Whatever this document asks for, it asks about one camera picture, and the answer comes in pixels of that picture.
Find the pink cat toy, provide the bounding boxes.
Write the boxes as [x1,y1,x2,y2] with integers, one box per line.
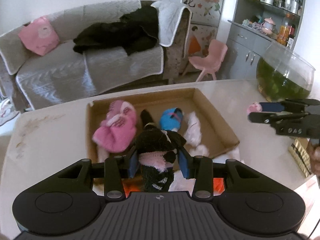
[247,102,263,115]

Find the blue knitted slipper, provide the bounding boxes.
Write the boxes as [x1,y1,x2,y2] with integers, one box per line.
[159,108,183,132]

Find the pink child chair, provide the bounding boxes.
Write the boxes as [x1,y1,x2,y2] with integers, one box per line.
[188,40,228,82]

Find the black fluffy sock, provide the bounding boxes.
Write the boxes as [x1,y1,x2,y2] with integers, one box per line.
[135,109,186,193]

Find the grey covered sofa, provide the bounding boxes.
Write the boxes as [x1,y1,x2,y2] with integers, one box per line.
[1,0,191,112]

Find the white sock roll red band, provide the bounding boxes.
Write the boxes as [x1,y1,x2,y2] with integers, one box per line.
[184,112,209,157]

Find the painted folding screen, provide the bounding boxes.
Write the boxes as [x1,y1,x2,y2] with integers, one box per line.
[170,0,224,56]

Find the gold brown box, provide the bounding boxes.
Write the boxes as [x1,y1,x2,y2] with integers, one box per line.
[288,138,317,178]

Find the pink fluffy socks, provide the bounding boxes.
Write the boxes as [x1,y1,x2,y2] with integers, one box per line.
[92,100,137,153]

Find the pink square cushion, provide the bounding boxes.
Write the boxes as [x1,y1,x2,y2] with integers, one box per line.
[18,16,60,56]

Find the grey shelf cabinet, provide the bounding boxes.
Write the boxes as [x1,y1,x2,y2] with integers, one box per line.
[219,0,304,80]

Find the glass fish bowl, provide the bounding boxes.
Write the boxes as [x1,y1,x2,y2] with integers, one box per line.
[256,42,315,102]

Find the brown cardboard box tray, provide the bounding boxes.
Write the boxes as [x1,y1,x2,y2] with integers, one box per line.
[85,87,241,181]

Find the orange sock bundle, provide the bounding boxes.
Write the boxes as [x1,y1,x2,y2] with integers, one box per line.
[123,177,225,197]

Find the right hand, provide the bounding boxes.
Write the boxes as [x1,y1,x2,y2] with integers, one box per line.
[307,140,320,177]

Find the black clothes on sofa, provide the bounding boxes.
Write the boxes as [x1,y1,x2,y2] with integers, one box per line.
[73,5,159,55]

